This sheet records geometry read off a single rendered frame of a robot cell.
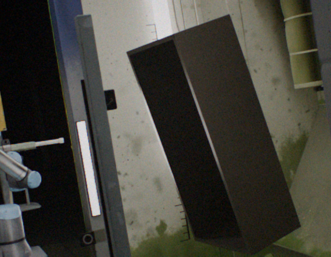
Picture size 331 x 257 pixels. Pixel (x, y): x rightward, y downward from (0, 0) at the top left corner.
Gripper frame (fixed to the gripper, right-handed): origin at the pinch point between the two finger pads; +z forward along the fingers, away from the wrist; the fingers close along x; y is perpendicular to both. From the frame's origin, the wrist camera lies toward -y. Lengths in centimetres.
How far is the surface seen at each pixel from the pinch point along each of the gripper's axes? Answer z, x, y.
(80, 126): 6, 50, -9
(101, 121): -185, 14, -15
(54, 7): 10, 47, -87
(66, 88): 15, 47, -34
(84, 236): 6, 41, 62
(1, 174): 29.3, -2.0, 14.5
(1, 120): 23.8, 3.9, -20.7
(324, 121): -6, 228, 18
